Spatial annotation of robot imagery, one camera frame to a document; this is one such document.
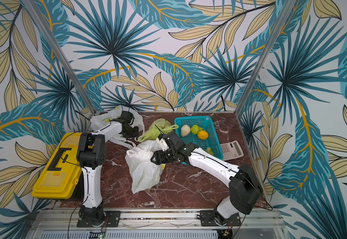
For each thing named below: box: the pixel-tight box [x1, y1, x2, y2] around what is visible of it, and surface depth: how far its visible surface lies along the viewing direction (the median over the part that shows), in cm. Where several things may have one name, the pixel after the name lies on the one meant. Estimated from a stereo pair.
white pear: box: [180, 124, 191, 137], surface depth 105 cm
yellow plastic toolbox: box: [31, 132, 83, 200], surface depth 72 cm
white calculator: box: [220, 140, 244, 161], surface depth 99 cm
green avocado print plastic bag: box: [137, 118, 179, 142], surface depth 96 cm
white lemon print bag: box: [124, 140, 166, 195], surface depth 80 cm
